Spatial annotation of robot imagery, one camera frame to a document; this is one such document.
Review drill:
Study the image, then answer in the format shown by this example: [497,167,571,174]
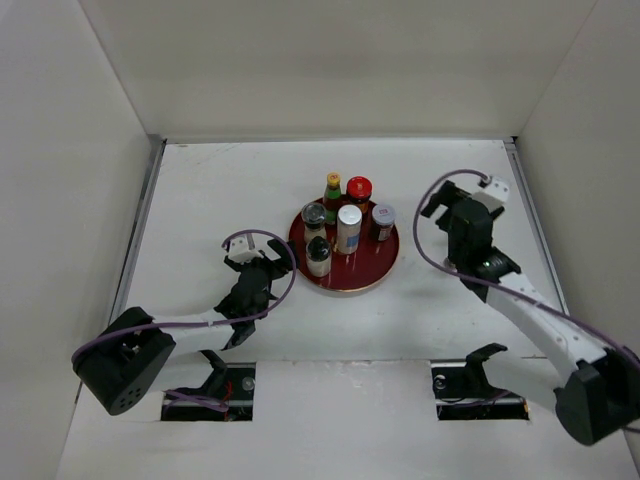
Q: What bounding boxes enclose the glass shaker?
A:
[301,202,327,244]
[306,236,332,278]

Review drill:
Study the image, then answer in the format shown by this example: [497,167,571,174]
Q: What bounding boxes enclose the grey lid spice jar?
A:
[370,204,396,242]

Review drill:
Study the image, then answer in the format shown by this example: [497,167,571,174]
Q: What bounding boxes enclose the green label sauce bottle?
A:
[323,172,342,225]

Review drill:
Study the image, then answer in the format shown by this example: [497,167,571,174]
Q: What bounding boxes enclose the white tall canister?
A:
[336,204,363,255]

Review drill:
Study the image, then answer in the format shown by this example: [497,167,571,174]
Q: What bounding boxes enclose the red lid sauce jar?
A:
[346,176,373,218]

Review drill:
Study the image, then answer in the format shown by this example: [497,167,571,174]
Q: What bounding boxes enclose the small dark pepper bottle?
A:
[443,257,456,271]

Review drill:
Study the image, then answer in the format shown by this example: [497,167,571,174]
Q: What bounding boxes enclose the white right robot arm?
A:
[414,174,639,446]

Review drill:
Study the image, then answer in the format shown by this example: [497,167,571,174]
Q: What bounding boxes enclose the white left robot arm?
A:
[71,230,300,416]

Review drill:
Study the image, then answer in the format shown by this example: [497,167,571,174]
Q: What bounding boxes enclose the red round tray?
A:
[287,200,400,292]

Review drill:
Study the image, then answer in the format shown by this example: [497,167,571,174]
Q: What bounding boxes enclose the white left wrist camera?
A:
[224,235,262,264]

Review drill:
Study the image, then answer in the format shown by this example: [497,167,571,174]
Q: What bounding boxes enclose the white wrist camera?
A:
[472,176,510,219]
[224,235,262,264]

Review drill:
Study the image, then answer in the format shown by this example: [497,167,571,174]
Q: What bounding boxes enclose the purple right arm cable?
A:
[413,168,640,434]

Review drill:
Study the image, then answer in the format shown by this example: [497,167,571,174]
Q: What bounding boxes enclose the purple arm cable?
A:
[413,168,640,434]
[71,228,297,414]

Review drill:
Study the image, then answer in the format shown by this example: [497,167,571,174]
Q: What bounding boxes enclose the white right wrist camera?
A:
[472,176,510,219]

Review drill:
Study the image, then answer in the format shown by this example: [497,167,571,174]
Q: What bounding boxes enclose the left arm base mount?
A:
[160,350,257,422]

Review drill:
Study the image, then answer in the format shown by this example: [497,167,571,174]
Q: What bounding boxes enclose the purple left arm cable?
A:
[71,228,297,414]

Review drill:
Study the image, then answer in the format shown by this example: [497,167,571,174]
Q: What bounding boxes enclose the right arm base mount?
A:
[431,343,529,421]

